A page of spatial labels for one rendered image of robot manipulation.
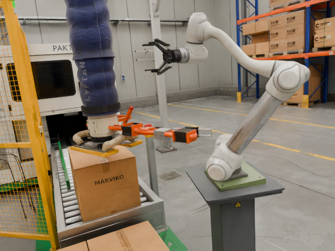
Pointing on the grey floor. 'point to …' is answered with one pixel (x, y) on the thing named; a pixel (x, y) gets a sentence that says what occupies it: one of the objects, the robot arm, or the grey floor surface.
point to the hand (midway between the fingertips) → (146, 58)
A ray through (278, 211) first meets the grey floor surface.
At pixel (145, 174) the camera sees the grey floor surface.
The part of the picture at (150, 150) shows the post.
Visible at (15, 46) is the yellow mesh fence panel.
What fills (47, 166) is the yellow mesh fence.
